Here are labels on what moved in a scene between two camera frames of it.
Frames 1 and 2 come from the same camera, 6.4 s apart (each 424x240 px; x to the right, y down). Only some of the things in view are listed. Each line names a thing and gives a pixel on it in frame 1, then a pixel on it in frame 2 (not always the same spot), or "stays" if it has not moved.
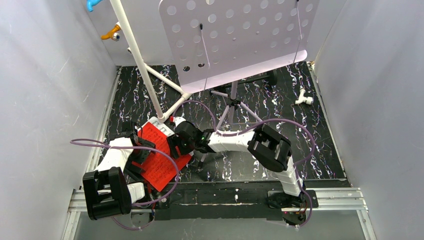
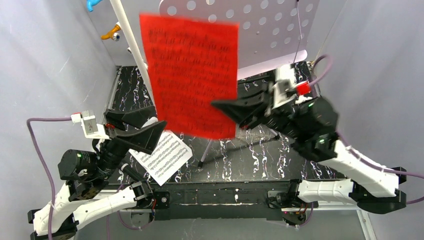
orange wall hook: x=110 y=35 stays
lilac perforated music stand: x=214 y=42 stays
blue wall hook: x=90 y=3 stays
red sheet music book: x=161 y=167 → x=192 y=64
